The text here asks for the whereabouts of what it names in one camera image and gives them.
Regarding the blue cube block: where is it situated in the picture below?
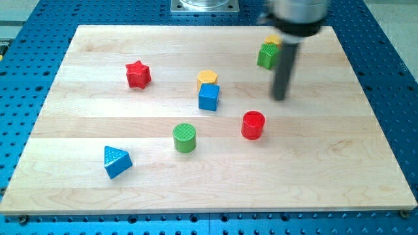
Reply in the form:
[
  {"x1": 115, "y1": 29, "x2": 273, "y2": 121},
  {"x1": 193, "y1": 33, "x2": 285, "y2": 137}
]
[{"x1": 199, "y1": 84, "x2": 220, "y2": 111}]

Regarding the wooden board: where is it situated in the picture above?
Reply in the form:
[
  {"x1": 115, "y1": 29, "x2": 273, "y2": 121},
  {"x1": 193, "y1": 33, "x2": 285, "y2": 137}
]
[{"x1": 1, "y1": 25, "x2": 417, "y2": 215}]

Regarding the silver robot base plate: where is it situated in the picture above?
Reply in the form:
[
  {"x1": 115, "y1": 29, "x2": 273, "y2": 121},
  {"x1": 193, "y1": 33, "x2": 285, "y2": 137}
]
[{"x1": 170, "y1": 0, "x2": 240, "y2": 14}]

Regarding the red star block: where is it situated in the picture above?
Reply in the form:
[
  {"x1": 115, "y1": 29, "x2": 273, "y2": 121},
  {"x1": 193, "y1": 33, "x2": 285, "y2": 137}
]
[{"x1": 125, "y1": 61, "x2": 152, "y2": 89}]

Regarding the black pusher stick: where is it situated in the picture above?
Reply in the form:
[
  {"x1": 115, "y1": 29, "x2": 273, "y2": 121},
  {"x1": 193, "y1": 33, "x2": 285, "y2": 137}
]
[{"x1": 272, "y1": 42, "x2": 299, "y2": 101}]

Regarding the red cylinder block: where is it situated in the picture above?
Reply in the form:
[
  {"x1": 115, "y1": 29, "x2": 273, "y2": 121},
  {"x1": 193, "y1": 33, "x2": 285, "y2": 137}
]
[{"x1": 241, "y1": 110, "x2": 265, "y2": 140}]

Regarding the yellow hexagon block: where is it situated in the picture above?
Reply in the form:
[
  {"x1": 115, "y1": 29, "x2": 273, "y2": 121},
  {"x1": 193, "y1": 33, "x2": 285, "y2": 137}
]
[{"x1": 197, "y1": 70, "x2": 218, "y2": 91}]

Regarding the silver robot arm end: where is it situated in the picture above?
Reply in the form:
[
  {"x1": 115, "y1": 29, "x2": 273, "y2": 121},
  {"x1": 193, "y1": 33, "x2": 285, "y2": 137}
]
[{"x1": 258, "y1": 0, "x2": 330, "y2": 44}]

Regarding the yellow block behind heart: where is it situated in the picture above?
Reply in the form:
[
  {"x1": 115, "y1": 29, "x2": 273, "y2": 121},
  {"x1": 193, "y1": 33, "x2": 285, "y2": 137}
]
[{"x1": 264, "y1": 35, "x2": 282, "y2": 49}]

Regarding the green cylinder block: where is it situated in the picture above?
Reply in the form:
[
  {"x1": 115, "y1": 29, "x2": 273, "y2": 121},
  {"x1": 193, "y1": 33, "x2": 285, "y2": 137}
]
[{"x1": 172, "y1": 123, "x2": 196, "y2": 153}]

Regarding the blue perforated table plate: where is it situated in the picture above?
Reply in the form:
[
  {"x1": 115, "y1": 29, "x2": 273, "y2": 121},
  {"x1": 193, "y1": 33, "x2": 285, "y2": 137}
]
[{"x1": 1, "y1": 0, "x2": 417, "y2": 234}]

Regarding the blue triangle block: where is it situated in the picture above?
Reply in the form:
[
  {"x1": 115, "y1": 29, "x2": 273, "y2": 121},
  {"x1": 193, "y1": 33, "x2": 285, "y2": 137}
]
[{"x1": 104, "y1": 146, "x2": 133, "y2": 179}]

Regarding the green heart block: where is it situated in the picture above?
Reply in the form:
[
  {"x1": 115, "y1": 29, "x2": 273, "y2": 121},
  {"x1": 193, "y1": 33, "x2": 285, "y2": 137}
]
[{"x1": 257, "y1": 43, "x2": 280, "y2": 70}]

